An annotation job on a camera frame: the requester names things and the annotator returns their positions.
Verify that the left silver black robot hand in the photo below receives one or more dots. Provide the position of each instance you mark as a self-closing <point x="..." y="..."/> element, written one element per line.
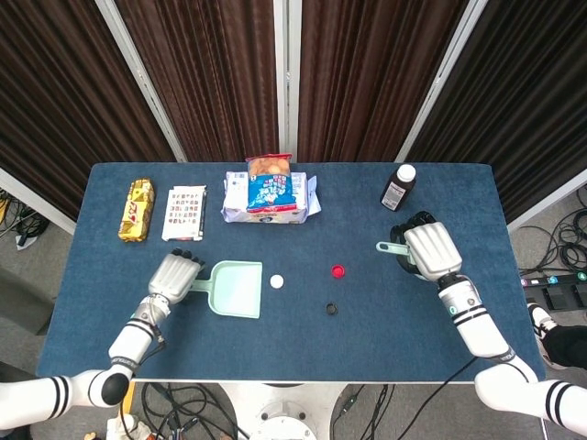
<point x="172" y="279"/>

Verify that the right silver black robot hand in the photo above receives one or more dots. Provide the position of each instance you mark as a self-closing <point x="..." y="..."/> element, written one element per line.
<point x="433" y="249"/>

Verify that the mint green hand broom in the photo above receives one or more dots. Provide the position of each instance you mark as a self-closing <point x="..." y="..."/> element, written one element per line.
<point x="390" y="248"/>

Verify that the mint green dustpan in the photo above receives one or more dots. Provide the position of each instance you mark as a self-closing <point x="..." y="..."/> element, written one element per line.
<point x="238" y="293"/>

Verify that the red bottle cap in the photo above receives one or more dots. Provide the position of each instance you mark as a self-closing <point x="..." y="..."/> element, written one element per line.
<point x="338" y="271"/>

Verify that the white bottle cap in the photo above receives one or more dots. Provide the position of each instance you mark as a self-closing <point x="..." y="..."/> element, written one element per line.
<point x="277" y="281"/>

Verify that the black bottle cap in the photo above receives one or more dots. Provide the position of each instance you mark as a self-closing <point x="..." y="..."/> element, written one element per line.
<point x="331" y="309"/>

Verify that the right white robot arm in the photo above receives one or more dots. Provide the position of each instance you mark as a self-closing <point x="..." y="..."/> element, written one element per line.
<point x="477" y="330"/>

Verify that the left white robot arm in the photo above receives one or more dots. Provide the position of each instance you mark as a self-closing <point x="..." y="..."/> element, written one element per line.
<point x="133" y="341"/>

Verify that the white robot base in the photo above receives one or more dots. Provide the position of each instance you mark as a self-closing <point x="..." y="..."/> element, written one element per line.
<point x="280" y="408"/>

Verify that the dark brown bottle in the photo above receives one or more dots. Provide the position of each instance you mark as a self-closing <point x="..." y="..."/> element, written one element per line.
<point x="398" y="190"/>

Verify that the white patterned packet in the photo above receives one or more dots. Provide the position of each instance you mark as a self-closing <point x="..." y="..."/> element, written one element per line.
<point x="183" y="213"/>

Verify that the gold snack package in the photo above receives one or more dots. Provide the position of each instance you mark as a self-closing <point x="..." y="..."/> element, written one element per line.
<point x="136" y="211"/>

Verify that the white tissue pack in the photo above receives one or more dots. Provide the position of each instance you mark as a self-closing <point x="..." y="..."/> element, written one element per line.
<point x="234" y="201"/>

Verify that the black power strip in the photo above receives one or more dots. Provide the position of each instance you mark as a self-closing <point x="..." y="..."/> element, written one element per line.
<point x="550" y="279"/>

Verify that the white black sneaker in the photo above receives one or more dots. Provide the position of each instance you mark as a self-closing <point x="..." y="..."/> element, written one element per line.
<point x="541" y="321"/>

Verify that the blue snack bag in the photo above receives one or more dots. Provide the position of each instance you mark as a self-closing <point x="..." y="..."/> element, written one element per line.
<point x="269" y="192"/>

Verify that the black foot pedal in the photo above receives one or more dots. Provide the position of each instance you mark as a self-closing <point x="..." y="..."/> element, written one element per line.
<point x="557" y="295"/>

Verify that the blue table cloth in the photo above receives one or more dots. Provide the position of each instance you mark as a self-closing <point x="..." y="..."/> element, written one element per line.
<point x="293" y="344"/>

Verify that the black trouser leg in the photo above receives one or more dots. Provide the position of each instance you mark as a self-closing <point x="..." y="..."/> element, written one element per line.
<point x="568" y="344"/>

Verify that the brown curtain panel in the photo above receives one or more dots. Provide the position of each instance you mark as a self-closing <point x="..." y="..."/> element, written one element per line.
<point x="55" y="114"/>
<point x="206" y="78"/>
<point x="367" y="78"/>
<point x="513" y="91"/>

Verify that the white frame rail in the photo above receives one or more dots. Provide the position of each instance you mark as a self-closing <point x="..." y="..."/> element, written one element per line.
<point x="36" y="201"/>
<point x="550" y="199"/>

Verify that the white frame post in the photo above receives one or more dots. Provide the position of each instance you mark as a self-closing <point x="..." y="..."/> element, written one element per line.
<point x="287" y="78"/>
<point x="440" y="78"/>
<point x="137" y="73"/>

